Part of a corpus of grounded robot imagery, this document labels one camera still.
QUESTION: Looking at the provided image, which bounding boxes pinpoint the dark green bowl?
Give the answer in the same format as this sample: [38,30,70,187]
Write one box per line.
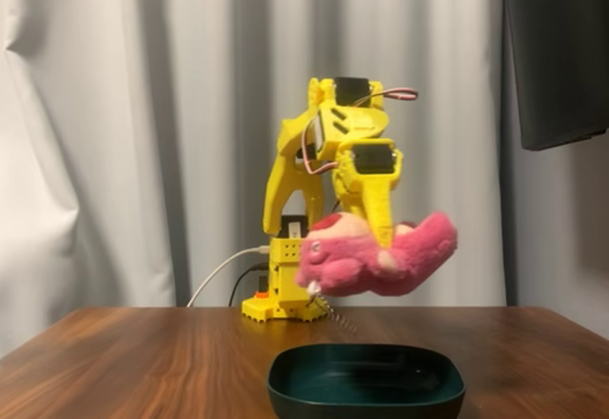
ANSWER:
[265,342,467,419]

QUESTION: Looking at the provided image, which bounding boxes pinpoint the white pleated curtain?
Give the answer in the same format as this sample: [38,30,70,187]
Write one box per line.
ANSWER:
[0,0,609,361]

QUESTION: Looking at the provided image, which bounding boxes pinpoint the white and black cables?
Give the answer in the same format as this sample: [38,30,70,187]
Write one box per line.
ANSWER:
[186,245,271,309]

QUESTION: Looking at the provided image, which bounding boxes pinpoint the red white servo cable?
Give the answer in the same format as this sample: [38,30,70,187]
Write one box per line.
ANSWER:
[351,86,420,109]

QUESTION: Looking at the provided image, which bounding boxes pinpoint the pink strawberry bear plush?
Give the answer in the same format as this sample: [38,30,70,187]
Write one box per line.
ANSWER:
[294,209,459,335]

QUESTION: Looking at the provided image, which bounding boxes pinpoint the yellow gripper black servo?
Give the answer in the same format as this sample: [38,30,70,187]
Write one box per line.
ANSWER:
[332,137,405,249]

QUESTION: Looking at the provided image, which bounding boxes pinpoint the black monitor corner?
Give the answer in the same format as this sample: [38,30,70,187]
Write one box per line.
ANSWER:
[502,0,609,152]

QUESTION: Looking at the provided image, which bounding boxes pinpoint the black power cable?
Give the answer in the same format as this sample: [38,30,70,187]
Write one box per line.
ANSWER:
[227,261,270,309]

